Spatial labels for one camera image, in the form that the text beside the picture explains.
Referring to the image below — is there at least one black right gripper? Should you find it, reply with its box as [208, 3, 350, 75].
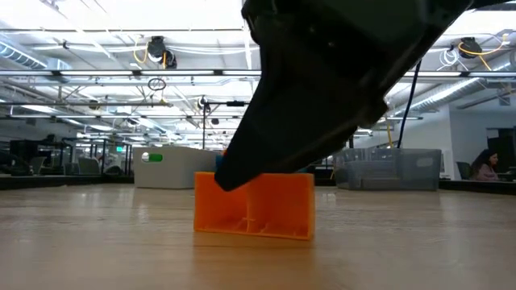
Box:
[213, 0, 472, 193]

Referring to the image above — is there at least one orange toy block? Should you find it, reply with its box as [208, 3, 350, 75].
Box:
[193, 171, 316, 242]

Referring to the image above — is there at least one dark grey translucent bin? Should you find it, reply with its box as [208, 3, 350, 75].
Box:
[332, 147, 443, 192]

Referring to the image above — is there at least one light grey plastic bin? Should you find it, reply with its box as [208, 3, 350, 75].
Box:
[132, 145, 222, 190]

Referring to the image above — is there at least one grey office chair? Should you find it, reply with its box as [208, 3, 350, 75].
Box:
[456, 161, 472, 180]

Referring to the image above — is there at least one person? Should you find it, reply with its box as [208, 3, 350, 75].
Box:
[469, 148, 501, 182]

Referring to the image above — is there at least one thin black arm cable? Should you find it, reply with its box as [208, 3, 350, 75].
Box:
[397, 59, 422, 149]

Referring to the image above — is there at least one black ceiling cable reel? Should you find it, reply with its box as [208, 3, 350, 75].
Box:
[459, 35, 484, 60]
[146, 35, 178, 69]

